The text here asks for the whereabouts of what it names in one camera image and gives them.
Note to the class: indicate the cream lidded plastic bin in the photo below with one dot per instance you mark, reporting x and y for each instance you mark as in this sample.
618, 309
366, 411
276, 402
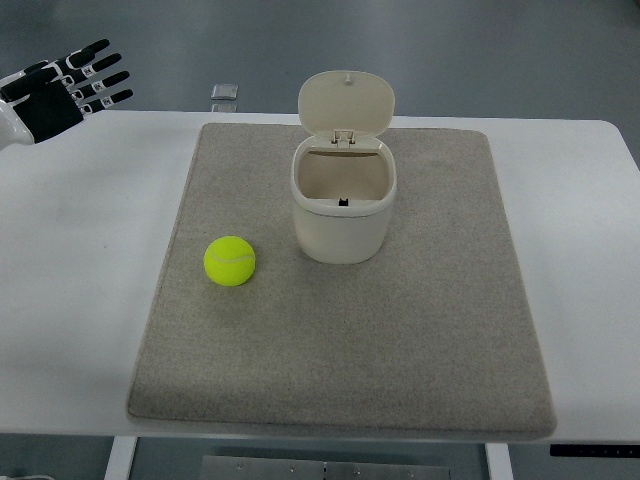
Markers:
343, 178

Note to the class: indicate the yellow tennis ball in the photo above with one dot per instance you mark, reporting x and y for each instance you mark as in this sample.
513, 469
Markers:
229, 261

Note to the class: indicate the black table control panel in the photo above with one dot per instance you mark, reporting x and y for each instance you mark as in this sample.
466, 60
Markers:
616, 451

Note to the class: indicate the beige felt mat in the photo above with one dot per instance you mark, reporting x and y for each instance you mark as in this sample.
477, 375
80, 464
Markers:
432, 336

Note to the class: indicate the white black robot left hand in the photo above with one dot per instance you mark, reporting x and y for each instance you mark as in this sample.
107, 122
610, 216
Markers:
52, 96

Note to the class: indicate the white table leg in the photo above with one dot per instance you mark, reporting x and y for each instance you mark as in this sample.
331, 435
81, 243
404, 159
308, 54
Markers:
499, 461
121, 458

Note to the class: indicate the white table leg right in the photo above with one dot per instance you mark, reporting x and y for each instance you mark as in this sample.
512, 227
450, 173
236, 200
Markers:
499, 461

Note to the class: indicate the small clear floor plate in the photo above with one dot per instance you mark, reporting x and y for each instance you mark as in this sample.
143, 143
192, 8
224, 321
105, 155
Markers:
225, 92

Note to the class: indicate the white table leg left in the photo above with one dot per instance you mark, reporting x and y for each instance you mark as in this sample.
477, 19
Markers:
121, 458

